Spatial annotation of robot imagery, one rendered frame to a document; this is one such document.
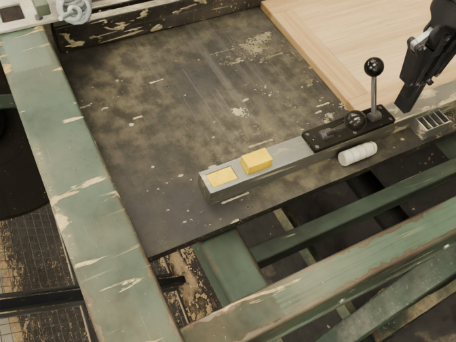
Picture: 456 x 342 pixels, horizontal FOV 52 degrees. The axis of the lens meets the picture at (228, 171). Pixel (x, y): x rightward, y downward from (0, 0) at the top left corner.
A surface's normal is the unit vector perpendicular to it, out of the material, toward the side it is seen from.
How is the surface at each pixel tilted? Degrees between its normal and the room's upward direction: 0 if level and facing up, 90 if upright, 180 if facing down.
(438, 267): 0
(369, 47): 55
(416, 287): 0
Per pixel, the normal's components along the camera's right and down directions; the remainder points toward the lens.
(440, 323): -0.67, -0.07
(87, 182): 0.09, -0.59
